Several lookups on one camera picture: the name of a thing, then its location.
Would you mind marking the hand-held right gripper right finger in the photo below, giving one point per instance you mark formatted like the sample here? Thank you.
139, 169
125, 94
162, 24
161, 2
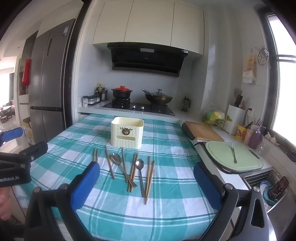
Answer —
207, 185

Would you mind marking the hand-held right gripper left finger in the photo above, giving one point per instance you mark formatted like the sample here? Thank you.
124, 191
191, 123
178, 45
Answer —
86, 185

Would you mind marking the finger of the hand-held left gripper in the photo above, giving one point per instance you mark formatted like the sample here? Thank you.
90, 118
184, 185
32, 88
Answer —
34, 149
11, 134

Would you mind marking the silver metal spoon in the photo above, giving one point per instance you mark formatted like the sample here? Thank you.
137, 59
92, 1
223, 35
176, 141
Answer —
116, 158
139, 163

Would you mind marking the cream ribbed utensil holder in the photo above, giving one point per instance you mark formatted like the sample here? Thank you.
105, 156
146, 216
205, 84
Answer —
127, 141

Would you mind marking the person's left hand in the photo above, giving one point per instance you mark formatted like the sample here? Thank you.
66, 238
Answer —
4, 204

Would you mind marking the cardboard box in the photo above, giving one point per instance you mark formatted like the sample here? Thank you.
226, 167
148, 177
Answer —
29, 132

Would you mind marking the silver metal fork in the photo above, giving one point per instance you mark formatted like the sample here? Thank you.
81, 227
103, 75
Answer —
233, 153

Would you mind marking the teal checked tablecloth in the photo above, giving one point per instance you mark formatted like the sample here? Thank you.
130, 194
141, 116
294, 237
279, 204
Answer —
166, 162

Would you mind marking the pale green cutting board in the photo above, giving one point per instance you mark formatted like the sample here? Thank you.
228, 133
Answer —
247, 160

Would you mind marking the wooden cutting board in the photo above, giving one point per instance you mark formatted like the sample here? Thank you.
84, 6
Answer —
203, 131

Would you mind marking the black padded bar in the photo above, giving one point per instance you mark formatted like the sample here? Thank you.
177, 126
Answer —
188, 131

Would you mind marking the yellow printed cup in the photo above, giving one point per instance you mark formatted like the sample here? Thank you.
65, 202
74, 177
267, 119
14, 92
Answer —
241, 132

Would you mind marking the red hanging bag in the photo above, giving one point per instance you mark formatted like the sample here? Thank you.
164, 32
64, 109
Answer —
26, 71

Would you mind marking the clear drinking glass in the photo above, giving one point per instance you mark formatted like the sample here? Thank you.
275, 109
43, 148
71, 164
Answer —
262, 148

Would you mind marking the grey multi-door refrigerator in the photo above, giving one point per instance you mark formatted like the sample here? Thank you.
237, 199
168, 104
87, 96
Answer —
50, 81

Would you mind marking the purple soap dispenser bottle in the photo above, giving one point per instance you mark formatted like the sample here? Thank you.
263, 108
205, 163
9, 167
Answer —
255, 139

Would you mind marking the green and yellow plastic bags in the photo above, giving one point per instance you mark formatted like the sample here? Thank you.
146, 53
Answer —
216, 117

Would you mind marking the small white spice jar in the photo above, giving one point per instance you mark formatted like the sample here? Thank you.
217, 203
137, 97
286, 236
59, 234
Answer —
85, 101

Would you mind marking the black smartphone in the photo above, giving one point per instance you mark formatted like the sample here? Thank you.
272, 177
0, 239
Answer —
278, 187

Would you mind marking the white knife block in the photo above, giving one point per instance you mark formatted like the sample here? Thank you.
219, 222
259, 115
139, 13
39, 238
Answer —
234, 118

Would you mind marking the black spice jar rack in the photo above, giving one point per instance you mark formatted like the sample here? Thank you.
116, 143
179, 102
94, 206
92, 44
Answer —
94, 99

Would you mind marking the glass french press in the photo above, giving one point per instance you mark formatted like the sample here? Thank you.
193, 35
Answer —
185, 104

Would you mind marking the dark sauce bottle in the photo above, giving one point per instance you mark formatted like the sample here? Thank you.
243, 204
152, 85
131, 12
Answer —
104, 95

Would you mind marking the yellow cap sauce bottle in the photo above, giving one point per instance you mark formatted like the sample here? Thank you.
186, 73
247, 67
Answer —
100, 89

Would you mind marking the black glass gas stove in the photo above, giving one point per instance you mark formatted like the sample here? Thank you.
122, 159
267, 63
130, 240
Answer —
138, 107

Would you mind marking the black clay pot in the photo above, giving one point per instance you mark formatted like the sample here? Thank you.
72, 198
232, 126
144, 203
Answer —
122, 94

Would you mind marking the dark metal wok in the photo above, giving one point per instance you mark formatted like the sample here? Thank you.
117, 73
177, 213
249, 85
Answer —
159, 99

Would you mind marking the glass wok lid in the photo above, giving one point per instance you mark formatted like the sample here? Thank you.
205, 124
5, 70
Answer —
159, 93

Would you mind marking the red pot lid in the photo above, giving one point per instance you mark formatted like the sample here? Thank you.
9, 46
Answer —
122, 88

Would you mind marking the hanging printed bag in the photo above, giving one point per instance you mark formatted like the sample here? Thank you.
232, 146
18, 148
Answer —
249, 67

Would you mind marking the black range hood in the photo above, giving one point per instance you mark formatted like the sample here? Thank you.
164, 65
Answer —
145, 60

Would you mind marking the metal steamer rack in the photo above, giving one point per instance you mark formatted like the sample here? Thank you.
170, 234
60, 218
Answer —
263, 56

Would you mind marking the white wall socket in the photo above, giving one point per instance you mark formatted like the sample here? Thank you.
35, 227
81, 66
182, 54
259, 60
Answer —
250, 112

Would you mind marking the white wall cabinet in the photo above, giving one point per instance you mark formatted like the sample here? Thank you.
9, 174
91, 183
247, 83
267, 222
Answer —
150, 23

